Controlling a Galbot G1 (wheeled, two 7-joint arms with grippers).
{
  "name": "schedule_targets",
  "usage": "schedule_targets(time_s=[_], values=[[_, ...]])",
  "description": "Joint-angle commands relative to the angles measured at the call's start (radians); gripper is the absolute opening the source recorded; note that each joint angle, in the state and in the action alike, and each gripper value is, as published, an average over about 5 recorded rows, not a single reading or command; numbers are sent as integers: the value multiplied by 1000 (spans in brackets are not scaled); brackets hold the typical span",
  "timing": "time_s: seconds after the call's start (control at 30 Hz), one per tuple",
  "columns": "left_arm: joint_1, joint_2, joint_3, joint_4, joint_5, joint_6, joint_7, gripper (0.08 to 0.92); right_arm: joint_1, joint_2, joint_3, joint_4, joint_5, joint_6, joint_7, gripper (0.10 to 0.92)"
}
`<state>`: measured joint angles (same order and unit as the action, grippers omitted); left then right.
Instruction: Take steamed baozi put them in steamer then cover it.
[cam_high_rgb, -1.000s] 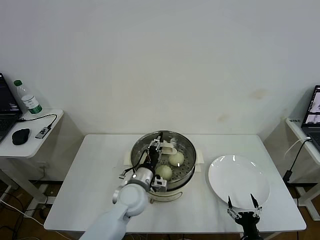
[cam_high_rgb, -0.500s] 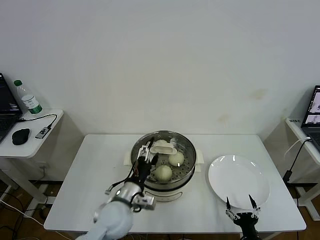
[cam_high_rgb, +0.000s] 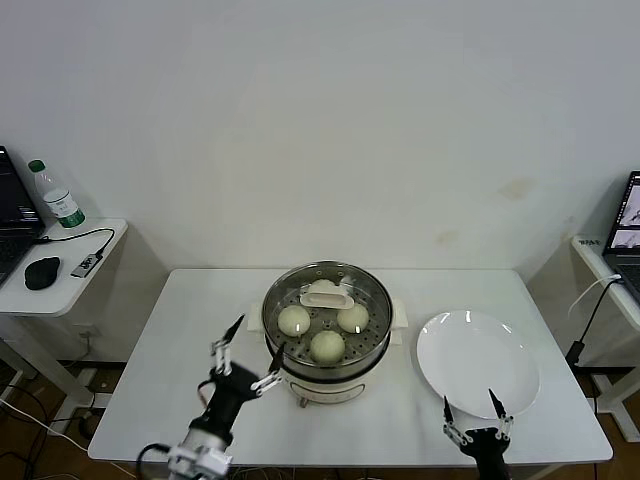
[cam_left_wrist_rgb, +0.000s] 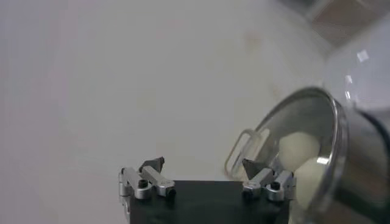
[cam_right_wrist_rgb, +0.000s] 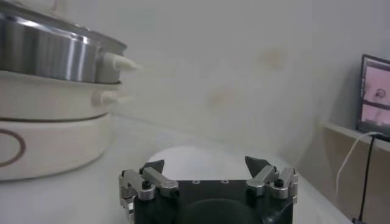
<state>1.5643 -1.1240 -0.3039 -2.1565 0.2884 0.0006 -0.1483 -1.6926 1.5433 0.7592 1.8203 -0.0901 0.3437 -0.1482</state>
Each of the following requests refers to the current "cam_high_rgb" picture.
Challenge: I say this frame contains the dark laptop with video windows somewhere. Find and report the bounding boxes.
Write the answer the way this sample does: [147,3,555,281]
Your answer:
[602,170,640,306]

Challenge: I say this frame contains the cream electric cooker base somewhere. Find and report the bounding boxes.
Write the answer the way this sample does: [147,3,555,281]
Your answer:
[264,327,405,409]

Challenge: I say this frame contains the clear bottle green label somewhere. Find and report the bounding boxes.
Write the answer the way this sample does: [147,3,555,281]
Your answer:
[27,159,86,230]

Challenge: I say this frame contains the round glass pot lid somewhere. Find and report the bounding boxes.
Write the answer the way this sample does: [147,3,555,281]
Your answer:
[261,259,393,369]

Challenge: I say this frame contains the white round plate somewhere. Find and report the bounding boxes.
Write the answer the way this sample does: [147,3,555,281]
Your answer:
[416,309,542,420]

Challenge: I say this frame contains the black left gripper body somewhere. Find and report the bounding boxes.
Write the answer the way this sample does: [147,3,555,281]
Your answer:
[201,363,262,437]

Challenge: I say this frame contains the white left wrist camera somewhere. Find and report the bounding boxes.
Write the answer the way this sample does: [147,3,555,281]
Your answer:
[167,444,234,476]

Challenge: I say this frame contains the black laptop red screen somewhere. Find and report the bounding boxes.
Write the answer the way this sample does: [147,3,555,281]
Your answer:
[0,145,46,289]

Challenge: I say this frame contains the white rounded side table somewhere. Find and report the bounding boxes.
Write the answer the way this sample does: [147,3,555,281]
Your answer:
[0,218,169,419]

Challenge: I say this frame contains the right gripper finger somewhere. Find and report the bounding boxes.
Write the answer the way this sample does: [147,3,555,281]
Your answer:
[487,388,516,444]
[441,394,475,446]

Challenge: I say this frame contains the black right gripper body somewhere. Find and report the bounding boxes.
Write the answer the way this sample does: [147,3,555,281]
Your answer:
[459,428,512,480]

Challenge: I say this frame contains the white laptop cable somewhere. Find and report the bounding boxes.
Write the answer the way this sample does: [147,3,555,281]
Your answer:
[568,272,624,317]

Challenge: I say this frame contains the silver usb hub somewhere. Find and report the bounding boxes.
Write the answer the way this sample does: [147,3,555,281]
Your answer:
[71,253,97,279]

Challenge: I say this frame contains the black cable with adapter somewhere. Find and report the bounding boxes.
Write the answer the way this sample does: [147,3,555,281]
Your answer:
[566,279,624,364]

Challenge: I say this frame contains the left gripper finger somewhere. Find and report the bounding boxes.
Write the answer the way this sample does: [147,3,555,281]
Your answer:
[248,341,287,397]
[208,313,247,377]

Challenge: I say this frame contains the black usb hub cable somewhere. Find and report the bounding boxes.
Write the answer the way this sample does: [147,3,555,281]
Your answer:
[35,227,117,261]

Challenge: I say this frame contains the black computer mouse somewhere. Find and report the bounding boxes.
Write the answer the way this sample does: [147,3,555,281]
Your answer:
[23,256,62,291]

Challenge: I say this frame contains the white labelled side table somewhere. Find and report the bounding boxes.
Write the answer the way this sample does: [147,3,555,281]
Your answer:
[524,233,640,444]

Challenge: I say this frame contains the stainless steel steamer basket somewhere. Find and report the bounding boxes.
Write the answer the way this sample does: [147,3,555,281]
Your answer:
[248,259,409,381]

